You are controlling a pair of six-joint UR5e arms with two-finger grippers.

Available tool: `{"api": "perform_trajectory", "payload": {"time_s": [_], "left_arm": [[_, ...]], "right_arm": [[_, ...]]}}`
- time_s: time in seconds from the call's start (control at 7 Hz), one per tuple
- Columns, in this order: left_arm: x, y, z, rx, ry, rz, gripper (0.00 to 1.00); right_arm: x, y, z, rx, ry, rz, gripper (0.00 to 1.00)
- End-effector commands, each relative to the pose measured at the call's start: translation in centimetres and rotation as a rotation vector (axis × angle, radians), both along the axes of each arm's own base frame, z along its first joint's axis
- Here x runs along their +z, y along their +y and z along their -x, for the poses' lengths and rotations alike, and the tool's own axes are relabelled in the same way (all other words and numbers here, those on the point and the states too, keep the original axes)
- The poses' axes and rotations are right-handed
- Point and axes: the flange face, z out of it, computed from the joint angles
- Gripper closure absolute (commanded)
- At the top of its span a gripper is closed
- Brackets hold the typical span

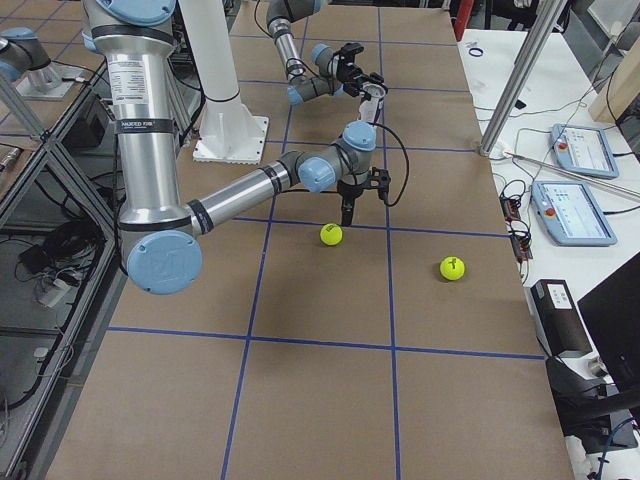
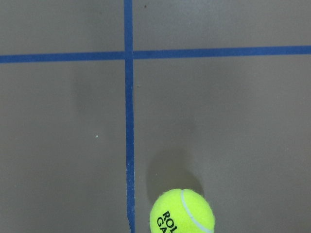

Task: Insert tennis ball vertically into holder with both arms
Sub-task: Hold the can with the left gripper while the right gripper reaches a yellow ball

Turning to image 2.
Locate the Roland Garros tennis ball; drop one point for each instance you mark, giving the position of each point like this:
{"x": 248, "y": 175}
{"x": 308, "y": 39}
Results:
{"x": 181, "y": 211}

